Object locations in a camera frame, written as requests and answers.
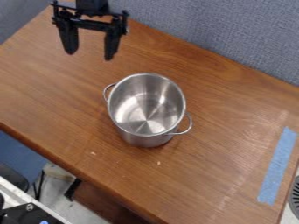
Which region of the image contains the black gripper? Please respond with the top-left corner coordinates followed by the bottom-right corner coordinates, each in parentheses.
top-left (50, 0), bottom-right (129, 60)

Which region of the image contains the stainless steel pot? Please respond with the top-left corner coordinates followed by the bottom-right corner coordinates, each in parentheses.
top-left (102, 73), bottom-right (192, 148)

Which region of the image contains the black round chair base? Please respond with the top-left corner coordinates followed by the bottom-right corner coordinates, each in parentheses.
top-left (0, 163), bottom-right (29, 192)

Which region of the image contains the black device bottom left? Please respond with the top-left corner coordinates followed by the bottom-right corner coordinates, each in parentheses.
top-left (0, 193), bottom-right (64, 224)

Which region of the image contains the blue tape strip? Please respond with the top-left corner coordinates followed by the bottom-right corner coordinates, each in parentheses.
top-left (256, 127), bottom-right (297, 206)

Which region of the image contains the dark fan grille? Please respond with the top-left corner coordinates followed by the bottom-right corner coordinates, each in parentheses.
top-left (288, 176), bottom-right (299, 220)

